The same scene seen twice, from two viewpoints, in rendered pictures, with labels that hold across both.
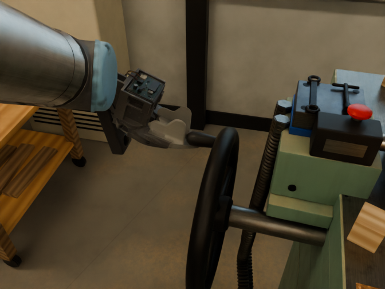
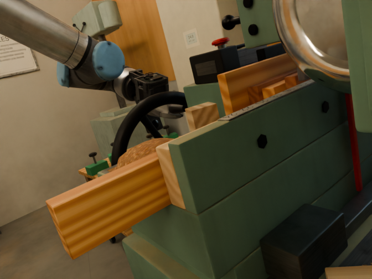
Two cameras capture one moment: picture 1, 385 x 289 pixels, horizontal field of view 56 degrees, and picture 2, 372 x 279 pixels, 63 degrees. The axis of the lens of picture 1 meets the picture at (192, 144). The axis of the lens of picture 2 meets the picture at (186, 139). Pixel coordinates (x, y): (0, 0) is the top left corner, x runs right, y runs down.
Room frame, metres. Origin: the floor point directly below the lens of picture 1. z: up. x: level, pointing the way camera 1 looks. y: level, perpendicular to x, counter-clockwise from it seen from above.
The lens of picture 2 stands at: (-0.08, -0.48, 1.01)
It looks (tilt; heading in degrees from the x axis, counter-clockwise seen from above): 14 degrees down; 41
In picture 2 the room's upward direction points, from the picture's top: 15 degrees counter-clockwise
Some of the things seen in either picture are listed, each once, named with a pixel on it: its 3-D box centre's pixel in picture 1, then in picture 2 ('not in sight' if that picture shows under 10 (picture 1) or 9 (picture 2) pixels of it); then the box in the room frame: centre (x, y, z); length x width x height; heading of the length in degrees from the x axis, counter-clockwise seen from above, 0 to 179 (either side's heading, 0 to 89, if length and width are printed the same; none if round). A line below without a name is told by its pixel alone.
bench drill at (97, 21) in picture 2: not in sight; (122, 102); (1.62, 1.59, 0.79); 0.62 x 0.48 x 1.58; 76
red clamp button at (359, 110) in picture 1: (359, 111); (220, 41); (0.37, -0.21, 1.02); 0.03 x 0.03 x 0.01
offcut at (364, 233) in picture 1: (369, 227); (203, 118); (0.27, -0.22, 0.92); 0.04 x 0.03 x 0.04; 143
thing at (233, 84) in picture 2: not in sight; (278, 84); (0.34, -0.31, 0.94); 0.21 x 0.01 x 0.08; 164
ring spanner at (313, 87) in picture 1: (313, 93); not in sight; (0.44, -0.18, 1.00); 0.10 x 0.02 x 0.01; 164
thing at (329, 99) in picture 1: (332, 114); (226, 60); (0.41, -0.20, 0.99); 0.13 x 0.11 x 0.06; 164
